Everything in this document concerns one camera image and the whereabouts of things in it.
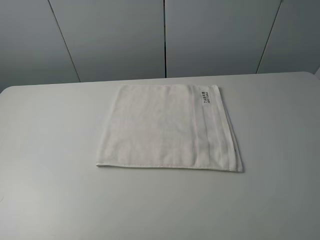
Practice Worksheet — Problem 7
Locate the white towel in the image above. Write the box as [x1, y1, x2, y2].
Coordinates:
[96, 85, 243, 173]

